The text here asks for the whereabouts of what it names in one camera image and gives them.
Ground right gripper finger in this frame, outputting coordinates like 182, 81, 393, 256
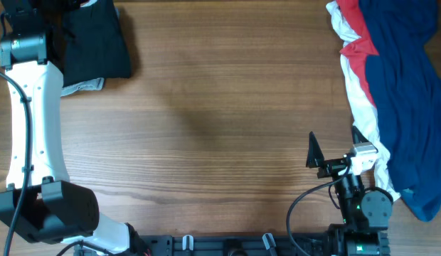
351, 125, 368, 144
306, 132, 325, 169

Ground black shorts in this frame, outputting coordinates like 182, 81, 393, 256
49, 0, 132, 89

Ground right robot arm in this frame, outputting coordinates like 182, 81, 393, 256
306, 127, 393, 256

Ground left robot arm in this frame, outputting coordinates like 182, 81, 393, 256
0, 1, 149, 255

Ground white garment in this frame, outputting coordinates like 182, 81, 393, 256
326, 1, 400, 201

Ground navy blue garment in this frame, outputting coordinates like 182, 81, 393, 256
358, 0, 441, 222

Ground red garment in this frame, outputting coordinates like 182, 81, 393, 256
336, 0, 378, 107

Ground folded light denim shorts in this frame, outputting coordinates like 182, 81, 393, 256
60, 6, 122, 97

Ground right black cable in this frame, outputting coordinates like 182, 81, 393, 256
285, 161, 351, 256

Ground black cable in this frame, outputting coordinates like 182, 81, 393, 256
0, 69, 100, 256
285, 161, 351, 256

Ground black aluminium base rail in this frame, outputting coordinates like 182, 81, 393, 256
73, 233, 390, 256

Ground left black cable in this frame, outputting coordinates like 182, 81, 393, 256
0, 69, 100, 256

